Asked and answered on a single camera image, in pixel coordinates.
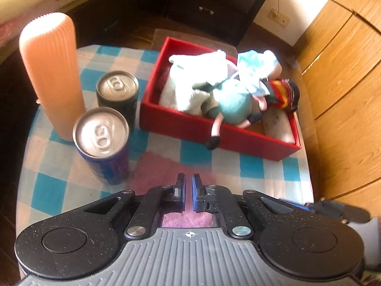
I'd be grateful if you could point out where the red cardboard box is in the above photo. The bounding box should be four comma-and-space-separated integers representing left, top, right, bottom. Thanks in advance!
139, 36, 302, 162

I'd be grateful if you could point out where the white towel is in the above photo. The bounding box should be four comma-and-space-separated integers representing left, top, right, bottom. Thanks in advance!
159, 50, 239, 115

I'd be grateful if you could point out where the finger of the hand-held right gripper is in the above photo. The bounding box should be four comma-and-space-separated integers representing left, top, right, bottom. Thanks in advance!
280, 198, 372, 225

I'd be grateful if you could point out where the black drink can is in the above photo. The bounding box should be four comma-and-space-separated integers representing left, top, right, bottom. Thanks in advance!
96, 71, 140, 132

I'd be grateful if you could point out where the wall outlet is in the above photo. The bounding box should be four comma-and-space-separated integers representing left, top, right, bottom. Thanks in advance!
267, 9, 291, 27

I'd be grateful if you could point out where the blue face mask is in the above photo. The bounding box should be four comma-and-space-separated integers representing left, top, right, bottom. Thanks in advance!
236, 49, 279, 96

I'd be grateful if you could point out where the blue checkered tablecloth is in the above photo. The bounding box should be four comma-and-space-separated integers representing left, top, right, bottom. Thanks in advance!
18, 45, 314, 236

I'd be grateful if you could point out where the striped knitted sock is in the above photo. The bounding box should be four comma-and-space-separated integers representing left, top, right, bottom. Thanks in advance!
262, 78, 301, 112

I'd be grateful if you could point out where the wooden wardrobe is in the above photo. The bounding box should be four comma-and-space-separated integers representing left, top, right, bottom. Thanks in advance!
293, 0, 381, 215

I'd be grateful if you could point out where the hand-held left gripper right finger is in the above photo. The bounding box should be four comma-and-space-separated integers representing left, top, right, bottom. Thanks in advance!
192, 173, 298, 240

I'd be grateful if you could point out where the dark wooden nightstand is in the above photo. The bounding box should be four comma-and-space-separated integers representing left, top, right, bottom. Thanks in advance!
162, 0, 273, 46

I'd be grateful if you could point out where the thin cable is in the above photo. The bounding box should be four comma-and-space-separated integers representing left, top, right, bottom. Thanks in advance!
265, 0, 281, 17

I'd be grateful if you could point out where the white sponge block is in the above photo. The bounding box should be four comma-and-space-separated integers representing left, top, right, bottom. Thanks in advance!
262, 109, 296, 143

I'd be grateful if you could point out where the pink pig plush toy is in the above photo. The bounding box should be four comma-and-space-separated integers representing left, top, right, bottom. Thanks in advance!
202, 56, 283, 150

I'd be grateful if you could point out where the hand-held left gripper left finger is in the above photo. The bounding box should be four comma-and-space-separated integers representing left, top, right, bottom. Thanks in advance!
83, 173, 186, 240

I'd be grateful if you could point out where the blue drink can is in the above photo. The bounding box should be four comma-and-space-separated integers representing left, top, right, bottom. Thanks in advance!
73, 109, 130, 186

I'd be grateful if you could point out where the orange ribbed bottle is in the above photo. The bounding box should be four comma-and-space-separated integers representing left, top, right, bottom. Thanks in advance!
19, 12, 87, 142

